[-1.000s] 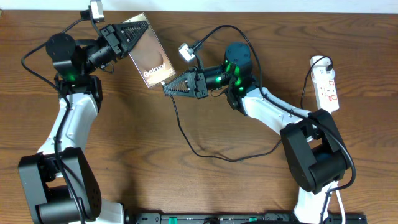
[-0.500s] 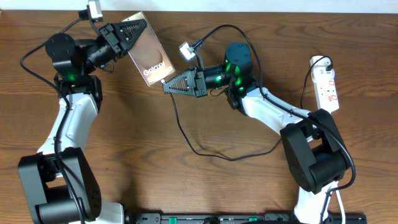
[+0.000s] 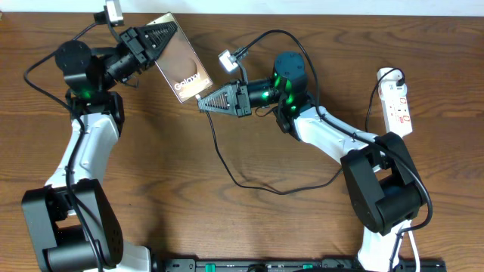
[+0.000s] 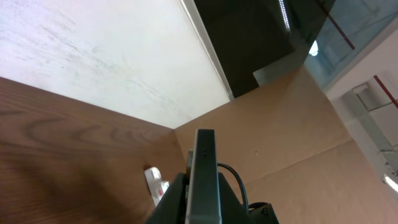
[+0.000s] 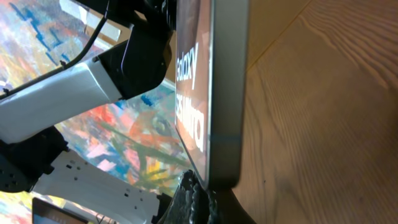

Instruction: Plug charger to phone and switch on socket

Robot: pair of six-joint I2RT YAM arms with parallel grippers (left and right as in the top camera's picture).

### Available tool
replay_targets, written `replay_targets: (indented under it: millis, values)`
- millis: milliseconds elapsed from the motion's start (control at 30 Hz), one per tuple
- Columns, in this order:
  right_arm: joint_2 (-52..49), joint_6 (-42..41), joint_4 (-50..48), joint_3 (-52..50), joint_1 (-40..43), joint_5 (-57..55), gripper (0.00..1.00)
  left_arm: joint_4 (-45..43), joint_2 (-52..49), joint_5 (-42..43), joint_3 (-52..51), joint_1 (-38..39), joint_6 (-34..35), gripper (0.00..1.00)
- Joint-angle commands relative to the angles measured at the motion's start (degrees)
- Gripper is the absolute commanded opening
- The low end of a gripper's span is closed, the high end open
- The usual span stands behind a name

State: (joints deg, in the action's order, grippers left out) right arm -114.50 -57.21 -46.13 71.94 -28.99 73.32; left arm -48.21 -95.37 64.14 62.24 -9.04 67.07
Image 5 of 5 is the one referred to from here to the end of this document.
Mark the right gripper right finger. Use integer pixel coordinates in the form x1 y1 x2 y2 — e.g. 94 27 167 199
216 189 256 224

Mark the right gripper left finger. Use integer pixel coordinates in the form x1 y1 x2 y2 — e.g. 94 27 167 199
157 170 218 224

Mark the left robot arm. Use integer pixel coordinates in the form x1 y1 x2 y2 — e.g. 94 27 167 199
1 1 177 223

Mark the dark monitor screen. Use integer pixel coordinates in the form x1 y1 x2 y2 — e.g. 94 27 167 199
32 197 89 224

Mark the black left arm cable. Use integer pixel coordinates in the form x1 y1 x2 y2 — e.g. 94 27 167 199
0 0 111 100

